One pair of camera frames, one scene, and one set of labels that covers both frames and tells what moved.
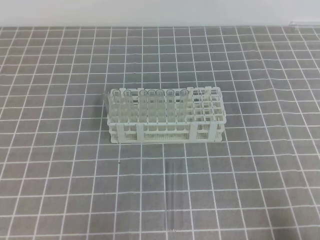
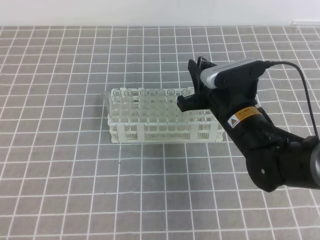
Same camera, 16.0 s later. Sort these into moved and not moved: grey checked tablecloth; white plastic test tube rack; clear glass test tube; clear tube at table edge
Moved: clear glass test tube
Not moved: clear tube at table edge; grey checked tablecloth; white plastic test tube rack
